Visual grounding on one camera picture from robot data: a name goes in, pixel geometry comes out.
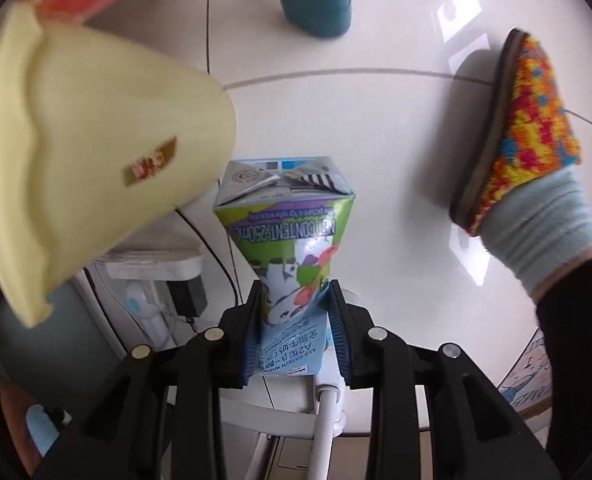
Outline pale yellow trash bin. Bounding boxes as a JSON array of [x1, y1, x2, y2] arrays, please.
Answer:
[[0, 1, 235, 327]]

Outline light blue sock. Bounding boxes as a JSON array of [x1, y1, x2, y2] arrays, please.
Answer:
[[479, 166, 592, 298]]

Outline green milk carton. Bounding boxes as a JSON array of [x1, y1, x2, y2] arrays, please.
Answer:
[[214, 156, 354, 376]]

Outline colourful knitted slipper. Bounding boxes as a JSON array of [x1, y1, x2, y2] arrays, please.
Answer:
[[450, 28, 581, 236]]

